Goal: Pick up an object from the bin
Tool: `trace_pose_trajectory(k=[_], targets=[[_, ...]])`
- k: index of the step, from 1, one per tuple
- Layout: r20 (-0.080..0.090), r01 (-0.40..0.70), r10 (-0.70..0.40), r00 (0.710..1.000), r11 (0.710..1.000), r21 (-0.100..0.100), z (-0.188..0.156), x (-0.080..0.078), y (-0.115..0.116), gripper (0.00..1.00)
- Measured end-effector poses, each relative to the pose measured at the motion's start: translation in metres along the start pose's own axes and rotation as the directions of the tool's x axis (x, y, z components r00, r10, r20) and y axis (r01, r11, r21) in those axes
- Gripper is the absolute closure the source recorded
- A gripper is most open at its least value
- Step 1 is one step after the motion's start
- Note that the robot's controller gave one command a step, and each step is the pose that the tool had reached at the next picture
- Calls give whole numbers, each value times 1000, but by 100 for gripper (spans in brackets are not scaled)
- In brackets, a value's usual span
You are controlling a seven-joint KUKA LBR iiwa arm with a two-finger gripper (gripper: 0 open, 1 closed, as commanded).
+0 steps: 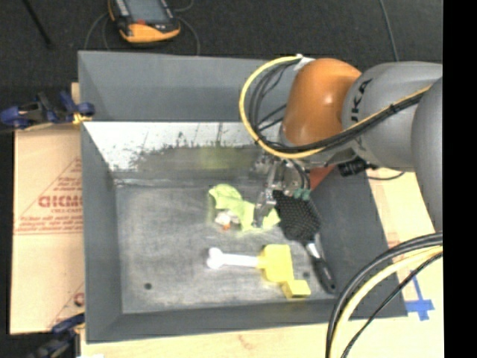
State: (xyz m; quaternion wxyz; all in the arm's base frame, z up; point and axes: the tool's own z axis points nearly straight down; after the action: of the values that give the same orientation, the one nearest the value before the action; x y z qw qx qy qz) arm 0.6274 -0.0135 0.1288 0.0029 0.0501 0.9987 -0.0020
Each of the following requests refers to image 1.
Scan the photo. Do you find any brown cardboard board red print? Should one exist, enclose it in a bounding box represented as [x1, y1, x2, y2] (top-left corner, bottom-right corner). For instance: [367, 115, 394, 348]
[8, 81, 87, 336]

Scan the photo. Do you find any red-brown flat block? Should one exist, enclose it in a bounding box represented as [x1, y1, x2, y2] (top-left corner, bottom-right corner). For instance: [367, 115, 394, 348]
[308, 163, 337, 192]

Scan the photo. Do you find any white toy bone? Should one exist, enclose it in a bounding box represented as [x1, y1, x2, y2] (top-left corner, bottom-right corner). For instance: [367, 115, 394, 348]
[205, 247, 262, 270]

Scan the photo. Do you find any yellow plastic block toy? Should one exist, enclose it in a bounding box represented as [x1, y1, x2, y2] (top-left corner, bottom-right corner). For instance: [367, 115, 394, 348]
[256, 243, 312, 300]

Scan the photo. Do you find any small white and orange toy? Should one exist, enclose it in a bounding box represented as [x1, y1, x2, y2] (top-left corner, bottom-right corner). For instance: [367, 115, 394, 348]
[214, 210, 241, 231]

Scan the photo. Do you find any black hairbrush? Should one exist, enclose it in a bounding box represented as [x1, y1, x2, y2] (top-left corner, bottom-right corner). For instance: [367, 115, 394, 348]
[273, 189, 338, 295]

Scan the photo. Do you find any yellow-green cloth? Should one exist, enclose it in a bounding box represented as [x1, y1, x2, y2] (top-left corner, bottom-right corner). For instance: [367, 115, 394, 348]
[206, 183, 282, 233]

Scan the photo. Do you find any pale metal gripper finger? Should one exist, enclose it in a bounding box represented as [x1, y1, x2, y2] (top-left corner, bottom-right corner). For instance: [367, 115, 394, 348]
[253, 191, 267, 228]
[265, 189, 279, 220]

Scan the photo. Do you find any grey metal bin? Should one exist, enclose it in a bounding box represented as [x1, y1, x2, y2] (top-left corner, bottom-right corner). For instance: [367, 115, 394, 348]
[77, 50, 408, 343]

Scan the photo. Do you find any black cylinder on white bracket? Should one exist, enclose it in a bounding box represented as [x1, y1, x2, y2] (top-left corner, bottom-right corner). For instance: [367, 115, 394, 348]
[336, 157, 378, 178]

